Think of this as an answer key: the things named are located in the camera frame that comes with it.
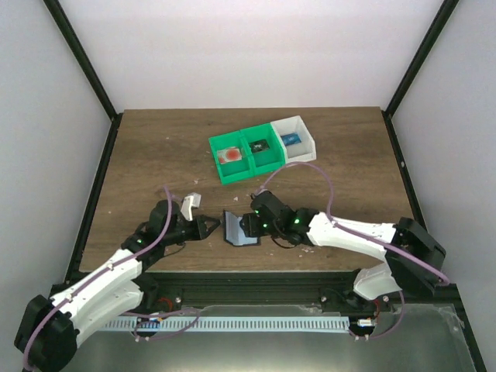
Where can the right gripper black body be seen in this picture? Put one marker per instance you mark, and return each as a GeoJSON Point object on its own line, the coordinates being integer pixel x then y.
{"type": "Point", "coordinates": [250, 226]}

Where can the blue card in bin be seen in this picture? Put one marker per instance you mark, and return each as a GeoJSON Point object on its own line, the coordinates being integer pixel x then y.
{"type": "Point", "coordinates": [290, 139]}

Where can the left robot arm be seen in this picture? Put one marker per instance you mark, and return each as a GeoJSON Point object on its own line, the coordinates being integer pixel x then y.
{"type": "Point", "coordinates": [52, 329]}

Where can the red circle card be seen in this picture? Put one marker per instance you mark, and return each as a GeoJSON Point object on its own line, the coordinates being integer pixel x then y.
{"type": "Point", "coordinates": [229, 155]}

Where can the black leather card holder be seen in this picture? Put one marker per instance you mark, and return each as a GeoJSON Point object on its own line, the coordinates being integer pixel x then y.
{"type": "Point", "coordinates": [233, 232]}

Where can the left black side rail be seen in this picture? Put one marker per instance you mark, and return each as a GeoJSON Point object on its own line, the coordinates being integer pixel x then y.
{"type": "Point", "coordinates": [89, 212]}

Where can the black card in bin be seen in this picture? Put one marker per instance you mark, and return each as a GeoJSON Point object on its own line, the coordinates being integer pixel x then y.
{"type": "Point", "coordinates": [258, 146]}

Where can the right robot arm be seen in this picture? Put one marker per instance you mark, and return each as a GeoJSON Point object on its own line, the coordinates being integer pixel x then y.
{"type": "Point", "coordinates": [310, 227]}

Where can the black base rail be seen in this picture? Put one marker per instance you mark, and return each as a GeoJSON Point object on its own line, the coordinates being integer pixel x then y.
{"type": "Point", "coordinates": [329, 291]}

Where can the right black side rail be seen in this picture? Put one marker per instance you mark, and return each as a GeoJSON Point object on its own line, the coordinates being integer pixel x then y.
{"type": "Point", "coordinates": [407, 174]}

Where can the metal front plate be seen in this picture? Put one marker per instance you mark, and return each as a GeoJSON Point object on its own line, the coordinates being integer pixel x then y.
{"type": "Point", "coordinates": [415, 338]}

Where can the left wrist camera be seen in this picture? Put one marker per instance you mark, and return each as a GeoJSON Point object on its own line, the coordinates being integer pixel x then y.
{"type": "Point", "coordinates": [189, 203]}

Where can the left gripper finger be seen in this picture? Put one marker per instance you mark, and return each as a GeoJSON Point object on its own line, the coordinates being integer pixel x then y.
{"type": "Point", "coordinates": [210, 227]}
{"type": "Point", "coordinates": [208, 220]}

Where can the black side rail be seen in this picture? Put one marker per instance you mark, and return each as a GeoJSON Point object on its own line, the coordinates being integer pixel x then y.
{"type": "Point", "coordinates": [89, 212]}
{"type": "Point", "coordinates": [407, 174]}

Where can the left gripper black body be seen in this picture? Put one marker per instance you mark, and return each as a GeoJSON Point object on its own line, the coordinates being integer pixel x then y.
{"type": "Point", "coordinates": [198, 234]}

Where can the black frame post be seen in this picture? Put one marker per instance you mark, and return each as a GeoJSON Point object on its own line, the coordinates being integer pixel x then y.
{"type": "Point", "coordinates": [67, 31]}
{"type": "Point", "coordinates": [432, 34]}

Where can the white storage bin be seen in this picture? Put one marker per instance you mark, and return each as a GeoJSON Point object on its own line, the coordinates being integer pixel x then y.
{"type": "Point", "coordinates": [302, 152]}

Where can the middle green storage bin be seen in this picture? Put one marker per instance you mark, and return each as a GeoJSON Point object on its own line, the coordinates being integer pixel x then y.
{"type": "Point", "coordinates": [269, 160]}

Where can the black frame post right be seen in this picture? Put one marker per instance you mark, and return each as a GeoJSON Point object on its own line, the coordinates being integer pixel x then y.
{"type": "Point", "coordinates": [432, 34]}

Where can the black frame post left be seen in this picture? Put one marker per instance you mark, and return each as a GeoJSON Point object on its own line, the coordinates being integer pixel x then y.
{"type": "Point", "coordinates": [67, 31]}

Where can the light blue cable duct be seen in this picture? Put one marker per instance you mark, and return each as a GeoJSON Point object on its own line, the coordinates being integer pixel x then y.
{"type": "Point", "coordinates": [325, 324]}

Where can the large green storage bin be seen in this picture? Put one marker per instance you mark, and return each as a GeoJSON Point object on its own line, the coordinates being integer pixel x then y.
{"type": "Point", "coordinates": [236, 171]}

